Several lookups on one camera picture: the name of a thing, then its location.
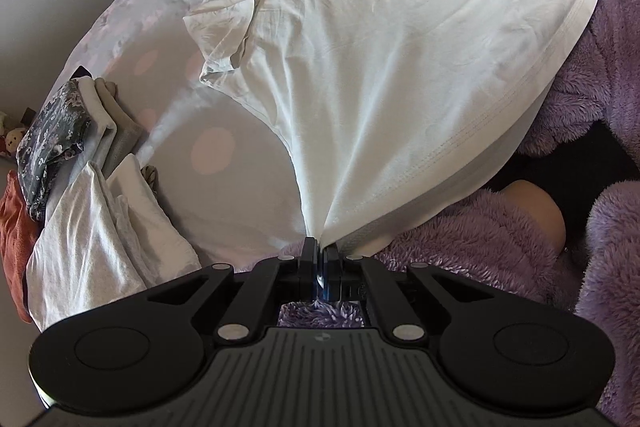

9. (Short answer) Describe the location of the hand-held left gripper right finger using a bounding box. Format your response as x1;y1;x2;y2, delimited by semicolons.
325;243;521;348

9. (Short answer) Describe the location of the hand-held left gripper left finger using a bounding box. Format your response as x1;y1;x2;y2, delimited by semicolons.
120;237;317;348

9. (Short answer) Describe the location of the plain white T-shirt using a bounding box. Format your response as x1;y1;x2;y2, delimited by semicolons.
182;0;616;258

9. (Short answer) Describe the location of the bed with pink-dotted sheet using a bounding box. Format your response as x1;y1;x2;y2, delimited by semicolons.
47;0;506;298

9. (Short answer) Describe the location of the person's knee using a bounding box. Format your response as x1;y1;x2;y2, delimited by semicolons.
500;179;567;258

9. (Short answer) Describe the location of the beige fleece garment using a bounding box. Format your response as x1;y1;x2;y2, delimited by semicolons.
95;79;146;178

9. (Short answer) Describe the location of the light heather grey garment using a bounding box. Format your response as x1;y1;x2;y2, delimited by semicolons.
25;162;148;333

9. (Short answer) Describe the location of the light grey sweatshirt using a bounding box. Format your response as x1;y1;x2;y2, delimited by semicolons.
75;77;118;178

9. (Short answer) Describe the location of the clear tube of plush toys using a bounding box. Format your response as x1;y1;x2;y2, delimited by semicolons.
0;109;28;158

